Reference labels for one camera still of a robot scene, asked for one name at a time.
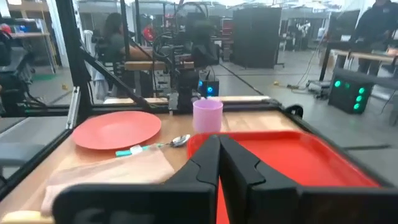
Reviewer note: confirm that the black box with green lights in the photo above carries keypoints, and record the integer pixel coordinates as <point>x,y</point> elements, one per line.
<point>349,93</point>

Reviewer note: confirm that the lilac plastic mug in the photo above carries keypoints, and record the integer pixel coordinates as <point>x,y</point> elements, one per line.
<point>207,116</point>

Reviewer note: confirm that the black box with blue light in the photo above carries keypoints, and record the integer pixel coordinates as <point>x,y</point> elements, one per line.
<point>209,88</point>

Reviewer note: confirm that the silver aluminium bracket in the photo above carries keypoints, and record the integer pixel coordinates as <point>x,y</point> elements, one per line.
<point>73,107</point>

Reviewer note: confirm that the black partition cabinet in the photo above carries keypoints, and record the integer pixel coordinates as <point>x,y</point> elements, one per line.
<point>258,37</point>

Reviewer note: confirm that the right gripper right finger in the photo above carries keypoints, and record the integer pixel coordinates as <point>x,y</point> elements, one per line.
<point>295,205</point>

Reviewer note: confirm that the black background robot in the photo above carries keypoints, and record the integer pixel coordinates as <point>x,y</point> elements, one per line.
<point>14,81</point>

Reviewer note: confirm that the blue storage bins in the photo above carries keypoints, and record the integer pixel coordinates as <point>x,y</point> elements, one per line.
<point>20,29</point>

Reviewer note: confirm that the person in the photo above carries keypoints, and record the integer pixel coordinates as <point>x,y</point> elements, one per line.
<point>149,32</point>
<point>113,43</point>
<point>376,21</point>

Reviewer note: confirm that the wooden workbench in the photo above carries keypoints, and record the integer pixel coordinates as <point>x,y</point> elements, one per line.
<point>29,35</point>

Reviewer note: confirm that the salmon pink plate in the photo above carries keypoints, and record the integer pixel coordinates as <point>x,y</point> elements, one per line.
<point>116,130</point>

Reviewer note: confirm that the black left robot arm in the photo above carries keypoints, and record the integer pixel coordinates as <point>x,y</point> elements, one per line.
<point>186,90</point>

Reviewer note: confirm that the wooden background table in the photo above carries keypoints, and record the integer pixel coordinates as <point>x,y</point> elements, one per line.
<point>144,65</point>

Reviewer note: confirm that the red plastic tray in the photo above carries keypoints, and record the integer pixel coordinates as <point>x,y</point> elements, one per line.
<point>295,155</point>

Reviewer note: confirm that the red storage rack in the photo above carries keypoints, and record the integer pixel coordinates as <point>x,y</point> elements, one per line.
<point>227,39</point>

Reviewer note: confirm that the black aluminium table frame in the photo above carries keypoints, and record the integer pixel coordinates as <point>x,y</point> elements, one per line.
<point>74,62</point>

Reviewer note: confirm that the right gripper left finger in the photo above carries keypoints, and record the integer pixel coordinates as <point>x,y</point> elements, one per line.
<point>140,202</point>

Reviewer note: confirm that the beige cloth napkin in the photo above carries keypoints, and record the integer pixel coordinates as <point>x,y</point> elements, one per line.
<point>109,171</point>

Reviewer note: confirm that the black-legged background table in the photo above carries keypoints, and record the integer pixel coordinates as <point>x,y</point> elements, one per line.
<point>373,57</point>

